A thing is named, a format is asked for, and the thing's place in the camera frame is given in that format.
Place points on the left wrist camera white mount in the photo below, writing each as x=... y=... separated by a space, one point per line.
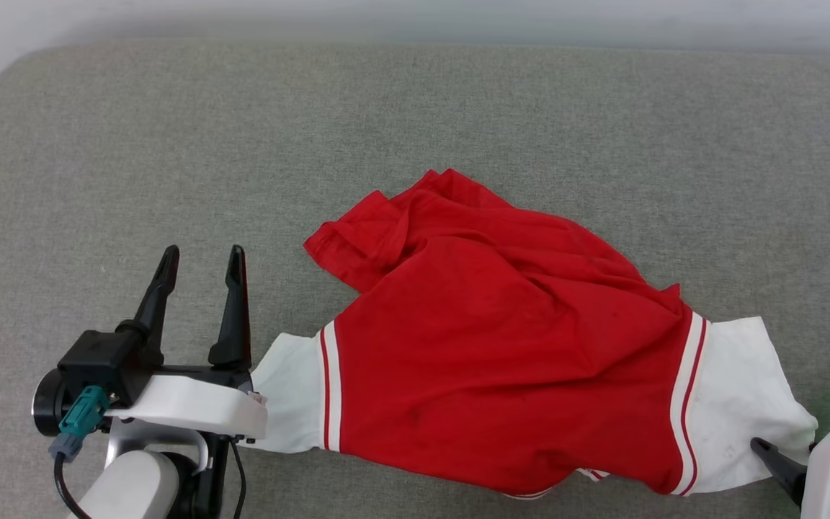
x=192 y=407

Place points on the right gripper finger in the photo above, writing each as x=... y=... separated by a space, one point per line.
x=782 y=465

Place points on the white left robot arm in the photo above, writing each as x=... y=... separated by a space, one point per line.
x=127 y=490

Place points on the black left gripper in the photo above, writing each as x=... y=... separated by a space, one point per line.
x=46 y=407

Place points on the red and white shirt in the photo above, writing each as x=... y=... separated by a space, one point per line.
x=494 y=346

